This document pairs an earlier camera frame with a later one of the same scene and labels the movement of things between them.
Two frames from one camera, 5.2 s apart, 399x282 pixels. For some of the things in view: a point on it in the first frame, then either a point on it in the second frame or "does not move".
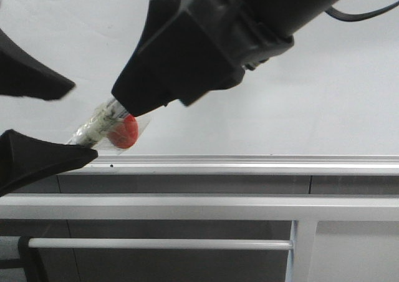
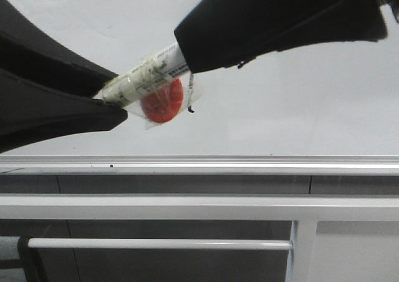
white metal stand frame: (303, 210) does not move
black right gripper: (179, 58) to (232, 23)
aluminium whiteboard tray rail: (238, 165) does not move
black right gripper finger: (24, 158) to (47, 89)
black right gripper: (335, 93) does not move
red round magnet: (125, 134) to (164, 104)
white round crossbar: (161, 243) does not move
